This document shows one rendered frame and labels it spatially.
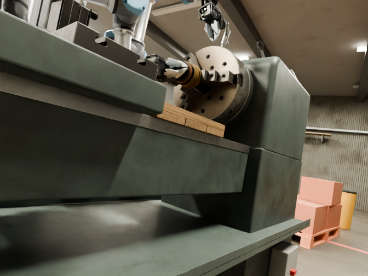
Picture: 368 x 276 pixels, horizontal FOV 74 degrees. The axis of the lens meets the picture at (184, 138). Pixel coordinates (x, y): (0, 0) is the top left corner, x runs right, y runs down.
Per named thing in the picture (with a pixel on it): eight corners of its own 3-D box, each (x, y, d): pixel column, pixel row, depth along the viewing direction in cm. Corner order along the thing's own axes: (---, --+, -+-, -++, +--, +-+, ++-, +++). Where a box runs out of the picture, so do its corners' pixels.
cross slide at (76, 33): (63, 92, 79) (66, 78, 79) (155, 85, 51) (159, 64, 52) (-5, 72, 65) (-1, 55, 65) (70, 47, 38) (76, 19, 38)
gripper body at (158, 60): (153, 74, 83) (131, 76, 91) (170, 82, 90) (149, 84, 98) (156, 52, 84) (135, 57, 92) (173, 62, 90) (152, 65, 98)
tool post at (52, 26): (72, 52, 68) (79, 18, 69) (85, 49, 64) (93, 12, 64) (44, 40, 63) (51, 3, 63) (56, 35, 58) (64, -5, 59)
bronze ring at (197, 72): (188, 68, 96) (172, 59, 89) (207, 66, 91) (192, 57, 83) (183, 91, 96) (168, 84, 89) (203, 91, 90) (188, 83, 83)
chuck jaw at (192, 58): (200, 84, 102) (191, 63, 107) (209, 76, 100) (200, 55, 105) (183, 74, 94) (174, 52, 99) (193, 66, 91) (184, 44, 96)
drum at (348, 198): (352, 231, 393) (357, 193, 397) (323, 224, 418) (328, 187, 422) (352, 228, 426) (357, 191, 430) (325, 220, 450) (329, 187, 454)
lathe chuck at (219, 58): (177, 118, 115) (198, 53, 114) (234, 135, 95) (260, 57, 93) (164, 113, 108) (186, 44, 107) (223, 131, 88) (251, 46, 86)
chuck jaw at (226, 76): (214, 79, 98) (241, 74, 90) (213, 91, 98) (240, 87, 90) (198, 69, 90) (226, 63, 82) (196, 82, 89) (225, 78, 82)
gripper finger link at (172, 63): (177, 62, 79) (158, 65, 85) (189, 68, 83) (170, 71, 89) (179, 52, 79) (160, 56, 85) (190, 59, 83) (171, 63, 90)
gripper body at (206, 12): (198, 20, 112) (197, -2, 114) (208, 29, 118) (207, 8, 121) (212, 12, 107) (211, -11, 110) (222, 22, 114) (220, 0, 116)
